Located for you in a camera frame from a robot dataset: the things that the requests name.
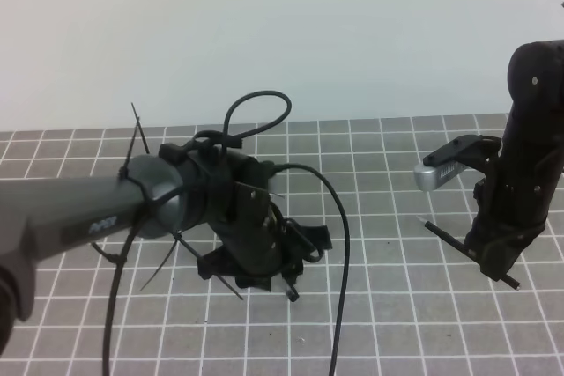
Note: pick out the black pen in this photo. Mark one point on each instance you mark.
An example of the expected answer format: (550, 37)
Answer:
(461, 248)

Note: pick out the grey checkered tablecloth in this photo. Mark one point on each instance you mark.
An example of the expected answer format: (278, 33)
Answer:
(414, 305)

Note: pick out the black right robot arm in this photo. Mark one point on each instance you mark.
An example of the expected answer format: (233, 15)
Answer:
(535, 85)

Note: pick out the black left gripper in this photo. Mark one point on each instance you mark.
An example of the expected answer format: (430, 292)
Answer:
(252, 251)

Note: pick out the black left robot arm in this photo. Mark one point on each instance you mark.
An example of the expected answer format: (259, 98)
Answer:
(151, 198)

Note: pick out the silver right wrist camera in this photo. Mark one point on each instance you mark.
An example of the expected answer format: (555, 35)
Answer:
(447, 162)

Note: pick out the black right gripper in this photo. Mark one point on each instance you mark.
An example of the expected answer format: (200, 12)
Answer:
(514, 198)

